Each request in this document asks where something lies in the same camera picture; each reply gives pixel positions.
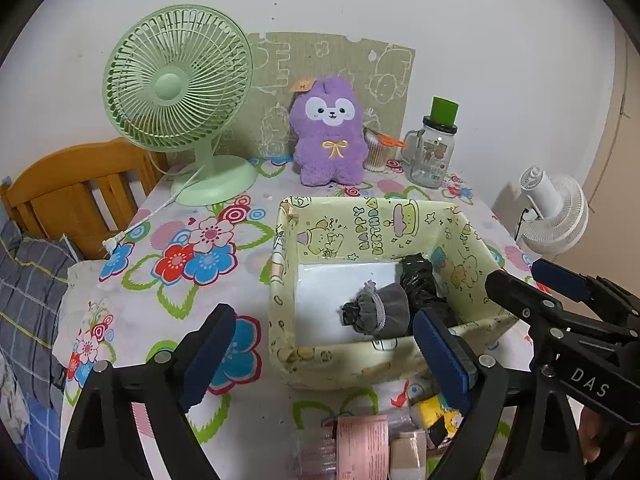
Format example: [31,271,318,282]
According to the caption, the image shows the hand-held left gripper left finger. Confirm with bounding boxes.
[59,303,237,480]

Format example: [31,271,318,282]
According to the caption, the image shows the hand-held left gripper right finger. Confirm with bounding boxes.
[412,307,510,480]

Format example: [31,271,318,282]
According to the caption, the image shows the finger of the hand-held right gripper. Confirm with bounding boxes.
[531,258,640,328]
[484,269,621,343]

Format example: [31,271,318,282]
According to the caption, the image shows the black sock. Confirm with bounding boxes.
[399,255,458,328]

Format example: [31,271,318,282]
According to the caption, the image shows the grey drawstring pouch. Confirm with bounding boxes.
[341,282,412,337]

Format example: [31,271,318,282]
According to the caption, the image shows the yellow printed storage box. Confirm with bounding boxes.
[267,195,523,392]

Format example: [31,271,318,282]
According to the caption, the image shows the yellow soft toy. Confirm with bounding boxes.
[417,394,462,448]

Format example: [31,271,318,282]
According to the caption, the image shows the person's right hand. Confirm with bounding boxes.
[577,402,621,467]

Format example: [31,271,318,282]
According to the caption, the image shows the white fan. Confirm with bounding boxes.
[515,166,590,255]

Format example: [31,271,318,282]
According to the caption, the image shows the floral tablecloth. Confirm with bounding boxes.
[52,156,556,480]

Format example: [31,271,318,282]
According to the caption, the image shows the beige block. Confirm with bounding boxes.
[389,430,431,480]

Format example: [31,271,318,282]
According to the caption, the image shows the pink packet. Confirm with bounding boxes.
[336,416,391,480]

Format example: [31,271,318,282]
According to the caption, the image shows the glass mug jar green lid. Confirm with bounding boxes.
[402,96,460,190]

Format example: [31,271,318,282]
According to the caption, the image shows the grey plaid blanket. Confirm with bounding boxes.
[0,220,83,408]

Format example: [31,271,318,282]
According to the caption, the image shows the blue checked bedsheet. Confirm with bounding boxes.
[0,392,63,480]

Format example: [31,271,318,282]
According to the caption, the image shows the glass cup with orange lid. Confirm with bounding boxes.
[364,129,407,173]

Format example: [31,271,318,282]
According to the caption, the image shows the wooden chair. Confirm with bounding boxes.
[0,137,171,261]

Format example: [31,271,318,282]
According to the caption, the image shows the purple plush toy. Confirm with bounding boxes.
[288,76,372,187]

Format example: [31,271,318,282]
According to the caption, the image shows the green printed cardboard sheet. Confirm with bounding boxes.
[220,31,417,158]

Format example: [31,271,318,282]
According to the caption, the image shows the green desk fan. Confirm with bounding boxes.
[103,4,258,207]

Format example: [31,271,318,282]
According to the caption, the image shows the black fan cable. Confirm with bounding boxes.
[512,206,532,241]

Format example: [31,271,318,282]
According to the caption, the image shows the white fan power cable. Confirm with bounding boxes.
[102,162,208,253]

